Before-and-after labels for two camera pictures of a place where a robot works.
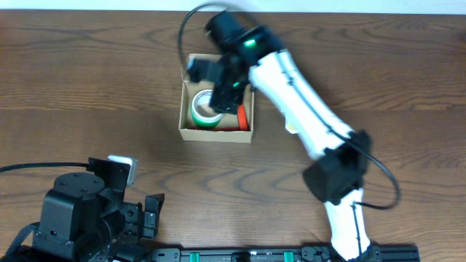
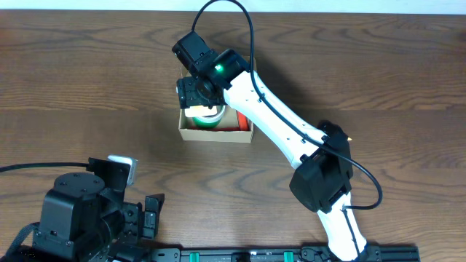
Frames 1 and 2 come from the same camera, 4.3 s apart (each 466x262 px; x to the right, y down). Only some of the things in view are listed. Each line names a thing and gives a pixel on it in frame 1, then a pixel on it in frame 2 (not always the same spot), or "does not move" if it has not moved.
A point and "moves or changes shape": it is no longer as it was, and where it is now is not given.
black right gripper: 226,100 to 187,96
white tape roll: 207,119 does not move
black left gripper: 148,221 does not move
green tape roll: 202,114 does not move
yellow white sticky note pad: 292,126 moves or changes shape
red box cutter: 217,128 does not move
